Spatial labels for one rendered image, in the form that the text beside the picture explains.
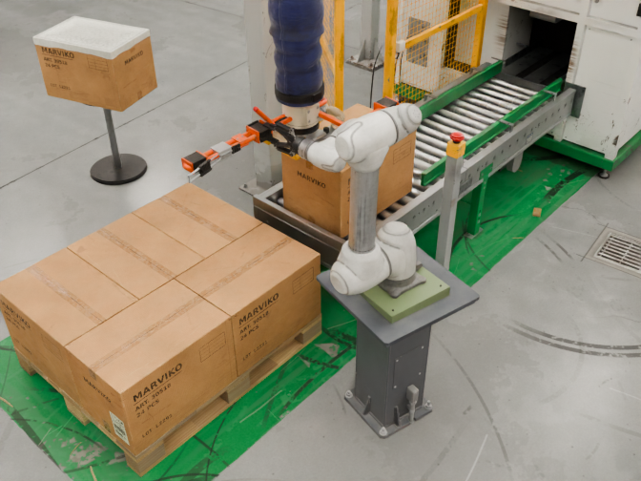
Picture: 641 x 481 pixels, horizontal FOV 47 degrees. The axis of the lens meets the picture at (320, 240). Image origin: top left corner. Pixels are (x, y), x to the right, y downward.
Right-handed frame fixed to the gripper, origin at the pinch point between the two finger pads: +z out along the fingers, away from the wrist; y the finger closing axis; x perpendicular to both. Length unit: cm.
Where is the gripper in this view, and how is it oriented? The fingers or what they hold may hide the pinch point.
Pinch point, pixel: (270, 132)
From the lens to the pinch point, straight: 330.4
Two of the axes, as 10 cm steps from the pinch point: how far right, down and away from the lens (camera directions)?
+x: 6.6, -4.6, 5.9
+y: 0.1, 8.0, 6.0
